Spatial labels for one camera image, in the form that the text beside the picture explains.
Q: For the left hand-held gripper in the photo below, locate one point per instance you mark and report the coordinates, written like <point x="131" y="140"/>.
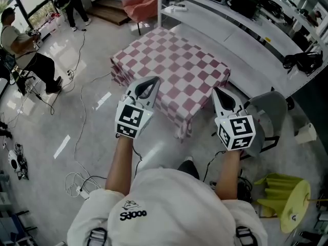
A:
<point x="129" y="118"/>

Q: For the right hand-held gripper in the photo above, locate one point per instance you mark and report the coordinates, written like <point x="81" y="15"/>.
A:
<point x="238" y="132"/>

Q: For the red white checked tablecloth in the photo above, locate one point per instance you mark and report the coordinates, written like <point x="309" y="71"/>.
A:
<point x="174" y="60"/>

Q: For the person's left forearm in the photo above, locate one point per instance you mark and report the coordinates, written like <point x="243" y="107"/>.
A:
<point x="120" y="165"/>

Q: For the person's right forearm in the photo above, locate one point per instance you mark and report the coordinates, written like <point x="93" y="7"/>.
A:
<point x="228" y="178"/>

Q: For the grey folding chair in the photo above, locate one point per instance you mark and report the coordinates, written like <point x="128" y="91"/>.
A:
<point x="271" y="106"/>

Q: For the person's right shoe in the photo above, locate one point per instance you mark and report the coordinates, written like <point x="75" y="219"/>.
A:
<point x="189" y="159"/>

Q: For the white shelf unit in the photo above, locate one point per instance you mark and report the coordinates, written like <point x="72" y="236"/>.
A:
<point x="243" y="35"/>

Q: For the person's black trousers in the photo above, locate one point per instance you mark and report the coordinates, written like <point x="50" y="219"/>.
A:
<point x="189" y="169"/>

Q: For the pink armchair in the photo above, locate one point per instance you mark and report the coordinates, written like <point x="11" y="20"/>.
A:
<point x="141" y="4"/>

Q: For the small white box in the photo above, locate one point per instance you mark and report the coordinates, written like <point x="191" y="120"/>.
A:
<point x="306" y="133"/>

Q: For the wooden steps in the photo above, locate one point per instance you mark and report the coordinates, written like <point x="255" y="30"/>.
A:
<point x="110" y="9"/>

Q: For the black bag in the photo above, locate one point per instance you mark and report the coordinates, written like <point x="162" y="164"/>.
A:
<point x="305" y="61"/>

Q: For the black equipment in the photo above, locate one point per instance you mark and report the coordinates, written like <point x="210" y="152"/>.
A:
<point x="243" y="6"/>

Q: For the white low cabinet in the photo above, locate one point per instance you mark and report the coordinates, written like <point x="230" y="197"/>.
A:
<point x="50" y="24"/>

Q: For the person's white t-shirt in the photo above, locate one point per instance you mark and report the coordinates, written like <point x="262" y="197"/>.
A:
<point x="166" y="214"/>

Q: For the white floor device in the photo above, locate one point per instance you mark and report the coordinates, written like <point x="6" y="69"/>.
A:
<point x="14" y="160"/>

